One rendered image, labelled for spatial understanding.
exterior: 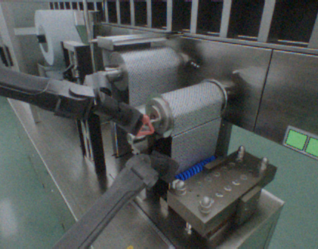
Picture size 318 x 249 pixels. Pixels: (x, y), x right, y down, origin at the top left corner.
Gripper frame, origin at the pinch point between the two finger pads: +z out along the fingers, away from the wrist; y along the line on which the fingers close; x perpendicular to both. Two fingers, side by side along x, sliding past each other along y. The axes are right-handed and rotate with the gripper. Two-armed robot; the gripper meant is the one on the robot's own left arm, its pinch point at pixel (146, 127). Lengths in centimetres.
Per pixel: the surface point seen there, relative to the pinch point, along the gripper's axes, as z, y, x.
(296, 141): 31.0, 30.4, 20.0
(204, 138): 21.7, 7.0, 6.6
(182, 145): 12.0, 7.1, 0.7
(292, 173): 225, -8, 27
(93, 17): -5, -65, 31
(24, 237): 43, -97, -124
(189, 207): 13.2, 19.9, -14.0
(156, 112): -1.2, 1.7, 5.6
